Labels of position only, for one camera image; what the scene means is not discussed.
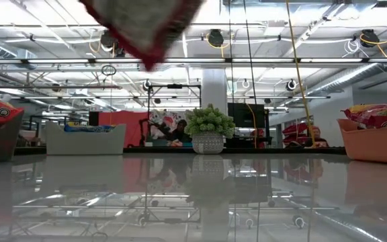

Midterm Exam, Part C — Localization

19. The green plant in patterned pot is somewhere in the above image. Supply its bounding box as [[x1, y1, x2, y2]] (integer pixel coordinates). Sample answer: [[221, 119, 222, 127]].
[[183, 103, 237, 155]]

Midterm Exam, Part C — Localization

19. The blue yellow noodle pack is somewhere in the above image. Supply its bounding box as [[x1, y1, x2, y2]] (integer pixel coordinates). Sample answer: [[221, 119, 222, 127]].
[[63, 124, 116, 133]]

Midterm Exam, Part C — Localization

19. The person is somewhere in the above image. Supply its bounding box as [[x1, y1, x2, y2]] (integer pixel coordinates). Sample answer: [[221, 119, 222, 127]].
[[306, 126, 329, 149], [166, 119, 193, 144]]

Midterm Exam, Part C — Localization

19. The long ceiling light bar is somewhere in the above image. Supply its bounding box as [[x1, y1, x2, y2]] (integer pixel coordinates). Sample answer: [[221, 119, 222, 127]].
[[0, 56, 387, 65]]

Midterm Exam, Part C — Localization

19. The orange plastic bin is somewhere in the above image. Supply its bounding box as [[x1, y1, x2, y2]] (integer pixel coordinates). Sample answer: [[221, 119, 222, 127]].
[[337, 102, 387, 165]]

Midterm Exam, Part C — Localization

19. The white column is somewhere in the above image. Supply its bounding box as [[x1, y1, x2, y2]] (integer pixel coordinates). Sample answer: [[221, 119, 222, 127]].
[[202, 69, 228, 115]]

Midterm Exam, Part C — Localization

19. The floral pattern panel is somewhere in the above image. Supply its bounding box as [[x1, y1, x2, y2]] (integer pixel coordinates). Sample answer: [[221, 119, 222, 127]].
[[148, 110, 189, 134]]

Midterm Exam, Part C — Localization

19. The black monitor screen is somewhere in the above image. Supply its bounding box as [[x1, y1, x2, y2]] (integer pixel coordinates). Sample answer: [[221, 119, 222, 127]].
[[227, 102, 269, 130]]

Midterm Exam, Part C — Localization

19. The black table frame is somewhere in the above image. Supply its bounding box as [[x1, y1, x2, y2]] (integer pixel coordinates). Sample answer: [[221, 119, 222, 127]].
[[13, 147, 347, 156]]

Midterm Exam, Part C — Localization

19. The black ceiling cord reel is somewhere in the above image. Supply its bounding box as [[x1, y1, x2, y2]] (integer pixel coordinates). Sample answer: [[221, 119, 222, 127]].
[[359, 28, 381, 48], [207, 29, 225, 48], [99, 29, 126, 58]]

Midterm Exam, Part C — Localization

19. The light grey plastic bin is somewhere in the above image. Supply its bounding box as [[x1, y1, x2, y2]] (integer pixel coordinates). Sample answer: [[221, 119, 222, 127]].
[[45, 120, 127, 156]]

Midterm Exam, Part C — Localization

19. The black frame stand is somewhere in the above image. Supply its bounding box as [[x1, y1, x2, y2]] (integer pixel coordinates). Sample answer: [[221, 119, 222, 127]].
[[146, 83, 202, 149]]

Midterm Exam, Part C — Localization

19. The yellow hanging cable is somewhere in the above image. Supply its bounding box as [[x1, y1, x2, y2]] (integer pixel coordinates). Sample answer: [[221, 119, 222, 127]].
[[286, 0, 316, 149]]

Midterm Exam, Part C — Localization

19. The thin black hanging cable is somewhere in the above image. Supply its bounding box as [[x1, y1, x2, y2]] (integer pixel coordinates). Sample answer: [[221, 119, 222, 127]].
[[227, 0, 234, 104]]

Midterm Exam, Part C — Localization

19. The red partition panel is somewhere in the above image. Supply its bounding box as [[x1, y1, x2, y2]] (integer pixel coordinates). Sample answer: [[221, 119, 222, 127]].
[[98, 110, 150, 149]]

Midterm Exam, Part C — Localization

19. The dark red noodle pack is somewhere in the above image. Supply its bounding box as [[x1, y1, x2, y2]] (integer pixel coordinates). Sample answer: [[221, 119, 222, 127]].
[[79, 0, 204, 72], [340, 103, 387, 130]]

